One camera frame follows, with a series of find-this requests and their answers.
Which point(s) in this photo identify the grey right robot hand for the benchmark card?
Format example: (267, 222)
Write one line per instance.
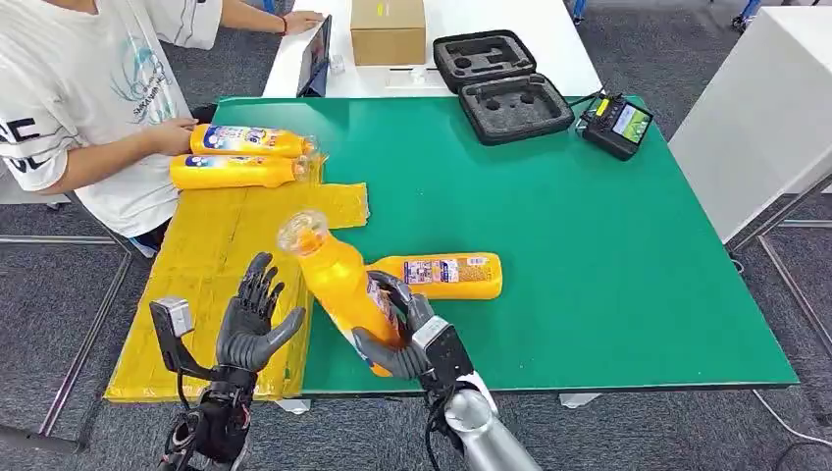
(416, 312)

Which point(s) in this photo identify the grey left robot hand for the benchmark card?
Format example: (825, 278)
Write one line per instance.
(250, 331)

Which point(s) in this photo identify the orange drink bottle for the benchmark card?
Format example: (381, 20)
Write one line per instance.
(253, 140)
(455, 279)
(338, 279)
(234, 172)

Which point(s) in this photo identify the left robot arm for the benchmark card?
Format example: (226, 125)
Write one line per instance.
(218, 422)

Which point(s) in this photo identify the yellow plastic sheet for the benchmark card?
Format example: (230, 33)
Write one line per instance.
(208, 279)

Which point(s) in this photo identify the white table foot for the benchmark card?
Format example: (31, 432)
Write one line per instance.
(294, 405)
(578, 401)

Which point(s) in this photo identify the green table mat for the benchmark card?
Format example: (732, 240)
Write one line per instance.
(585, 260)

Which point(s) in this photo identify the person's right hand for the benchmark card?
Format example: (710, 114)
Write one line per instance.
(172, 136)

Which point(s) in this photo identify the person's hand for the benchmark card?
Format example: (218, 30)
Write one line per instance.
(302, 21)
(172, 136)

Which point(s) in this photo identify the open black foam case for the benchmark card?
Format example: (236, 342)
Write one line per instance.
(517, 107)

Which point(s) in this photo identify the black device with screen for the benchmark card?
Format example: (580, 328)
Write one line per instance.
(611, 133)

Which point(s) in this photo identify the black tablet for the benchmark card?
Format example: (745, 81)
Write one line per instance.
(315, 58)

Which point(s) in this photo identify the brown cardboard box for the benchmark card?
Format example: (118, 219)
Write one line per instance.
(388, 39)

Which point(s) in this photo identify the white table behind mat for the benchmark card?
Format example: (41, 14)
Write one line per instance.
(556, 45)

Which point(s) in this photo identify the person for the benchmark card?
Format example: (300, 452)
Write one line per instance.
(84, 78)

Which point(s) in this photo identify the person's left hand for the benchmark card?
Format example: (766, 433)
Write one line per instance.
(302, 21)

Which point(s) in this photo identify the white side table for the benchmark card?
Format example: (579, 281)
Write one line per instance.
(757, 117)

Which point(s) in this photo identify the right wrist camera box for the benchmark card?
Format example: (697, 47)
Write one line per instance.
(448, 354)

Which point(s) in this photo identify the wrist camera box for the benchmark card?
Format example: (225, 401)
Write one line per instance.
(172, 318)
(448, 354)

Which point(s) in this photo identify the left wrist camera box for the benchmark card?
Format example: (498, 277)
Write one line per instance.
(172, 318)

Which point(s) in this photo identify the metal side table frame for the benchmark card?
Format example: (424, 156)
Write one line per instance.
(806, 224)

